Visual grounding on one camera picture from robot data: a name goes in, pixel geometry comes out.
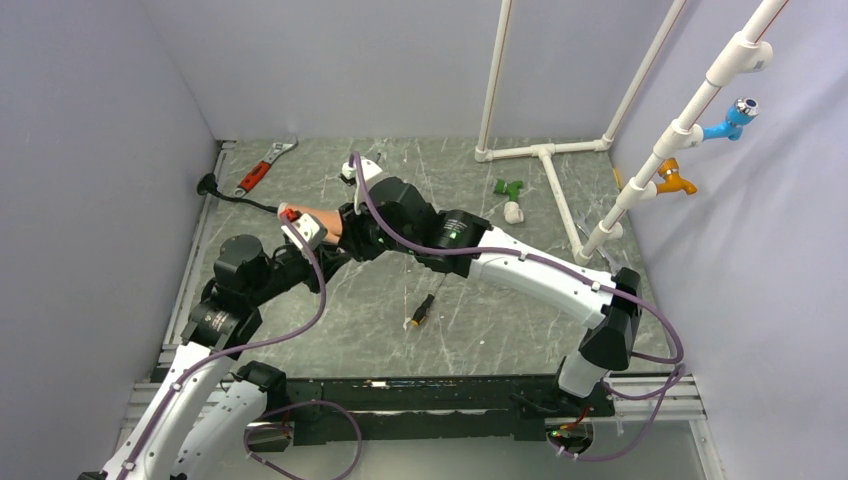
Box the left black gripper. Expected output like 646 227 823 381
247 240 350 306

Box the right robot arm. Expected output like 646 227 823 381
339 174 641 415

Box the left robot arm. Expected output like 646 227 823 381
80 235 350 479

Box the mannequin hand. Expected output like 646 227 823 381
277 202 343 244

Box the near black yellow screwdriver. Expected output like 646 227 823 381
408 274 447 326

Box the green white pipe fitting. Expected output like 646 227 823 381
493 179 524 225

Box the silver spanner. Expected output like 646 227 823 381
574 212 624 274

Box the orange pipe valve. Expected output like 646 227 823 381
656 157 698 195

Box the blue pipe valve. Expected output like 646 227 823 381
702 97 760 141

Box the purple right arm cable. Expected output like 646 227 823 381
349 152 687 463

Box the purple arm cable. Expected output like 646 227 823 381
349 152 687 463
122 211 364 480

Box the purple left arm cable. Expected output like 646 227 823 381
122 211 364 480

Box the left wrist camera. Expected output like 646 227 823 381
278 207 328 250

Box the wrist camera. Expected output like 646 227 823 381
278 207 328 250
339 155 384 188

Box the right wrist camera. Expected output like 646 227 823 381
339 155 384 188

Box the red handled adjustable wrench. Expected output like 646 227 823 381
234 136 299 198

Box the black hand stand cable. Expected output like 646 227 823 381
196 172 280 216

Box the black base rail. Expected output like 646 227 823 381
210 367 615 451

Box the white pvc pipe frame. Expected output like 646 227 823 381
472 1 795 265

